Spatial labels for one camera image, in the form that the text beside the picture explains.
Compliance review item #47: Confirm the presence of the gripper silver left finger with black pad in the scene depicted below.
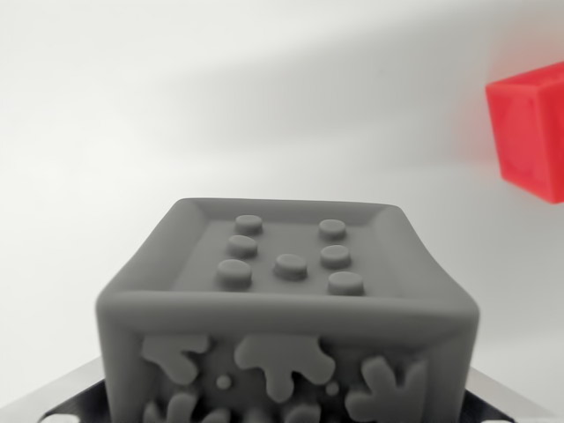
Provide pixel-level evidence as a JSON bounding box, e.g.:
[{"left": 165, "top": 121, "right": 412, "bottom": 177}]
[{"left": 0, "top": 355, "right": 111, "bottom": 423}]

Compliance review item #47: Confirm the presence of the grey embossed cube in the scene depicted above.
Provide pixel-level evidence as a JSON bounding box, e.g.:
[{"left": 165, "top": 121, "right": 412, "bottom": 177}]
[{"left": 94, "top": 197, "right": 480, "bottom": 423}]

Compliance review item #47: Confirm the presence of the red cube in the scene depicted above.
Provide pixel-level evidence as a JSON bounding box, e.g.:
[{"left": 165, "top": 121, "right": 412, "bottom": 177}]
[{"left": 485, "top": 61, "right": 564, "bottom": 204}]

